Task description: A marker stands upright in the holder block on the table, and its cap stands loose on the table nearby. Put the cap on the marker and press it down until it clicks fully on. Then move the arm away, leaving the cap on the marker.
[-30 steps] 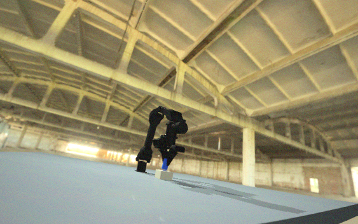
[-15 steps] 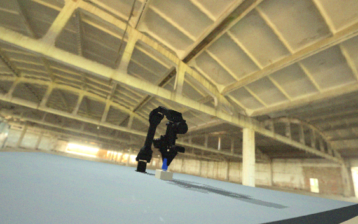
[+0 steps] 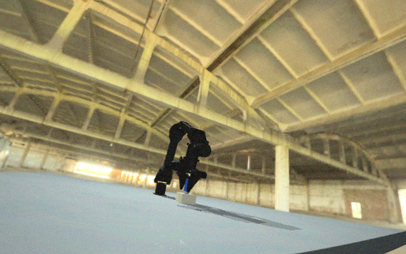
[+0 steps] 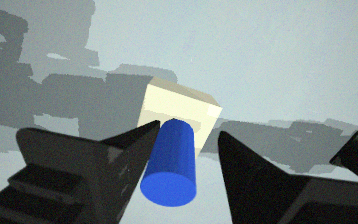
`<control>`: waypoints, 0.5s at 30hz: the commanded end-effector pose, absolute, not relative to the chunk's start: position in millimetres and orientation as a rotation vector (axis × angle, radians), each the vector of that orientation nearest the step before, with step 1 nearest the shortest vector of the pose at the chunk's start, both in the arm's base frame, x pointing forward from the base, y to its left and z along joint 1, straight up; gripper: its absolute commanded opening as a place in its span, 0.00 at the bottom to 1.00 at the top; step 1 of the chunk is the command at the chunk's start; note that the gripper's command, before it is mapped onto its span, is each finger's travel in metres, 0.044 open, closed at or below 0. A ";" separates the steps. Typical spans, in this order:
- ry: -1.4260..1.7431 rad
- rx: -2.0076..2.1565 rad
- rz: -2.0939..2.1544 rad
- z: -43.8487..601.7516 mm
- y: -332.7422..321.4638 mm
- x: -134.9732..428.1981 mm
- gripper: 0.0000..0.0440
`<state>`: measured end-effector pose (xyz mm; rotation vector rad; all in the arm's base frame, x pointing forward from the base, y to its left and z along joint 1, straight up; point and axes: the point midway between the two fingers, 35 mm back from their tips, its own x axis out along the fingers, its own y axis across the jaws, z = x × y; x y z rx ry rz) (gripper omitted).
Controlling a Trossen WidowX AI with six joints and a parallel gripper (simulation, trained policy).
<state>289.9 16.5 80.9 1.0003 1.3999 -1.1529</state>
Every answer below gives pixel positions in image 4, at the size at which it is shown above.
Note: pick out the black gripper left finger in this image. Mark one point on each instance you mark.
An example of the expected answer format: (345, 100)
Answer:
(112, 166)

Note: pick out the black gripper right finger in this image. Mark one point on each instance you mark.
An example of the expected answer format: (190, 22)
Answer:
(258, 192)

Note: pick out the blue marker cap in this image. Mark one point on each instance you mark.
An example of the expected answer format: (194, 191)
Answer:
(170, 176)

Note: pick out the cream block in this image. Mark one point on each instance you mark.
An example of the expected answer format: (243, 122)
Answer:
(165, 100)

